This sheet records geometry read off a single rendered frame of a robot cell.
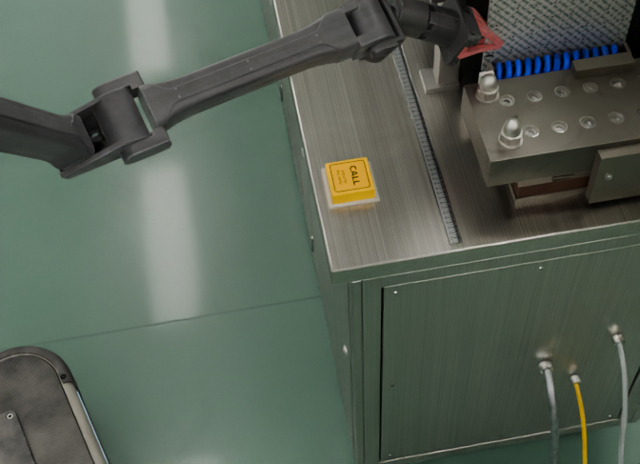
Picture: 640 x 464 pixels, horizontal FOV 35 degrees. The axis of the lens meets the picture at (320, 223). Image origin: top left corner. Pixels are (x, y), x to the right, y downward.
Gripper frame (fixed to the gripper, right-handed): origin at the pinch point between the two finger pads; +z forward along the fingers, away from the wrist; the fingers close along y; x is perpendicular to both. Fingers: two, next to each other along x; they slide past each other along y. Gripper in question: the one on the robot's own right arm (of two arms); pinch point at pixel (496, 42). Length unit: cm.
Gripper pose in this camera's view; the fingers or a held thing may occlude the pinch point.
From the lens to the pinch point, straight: 165.7
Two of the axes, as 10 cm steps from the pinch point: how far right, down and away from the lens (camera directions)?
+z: 8.7, 1.5, 4.6
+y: 1.7, 7.9, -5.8
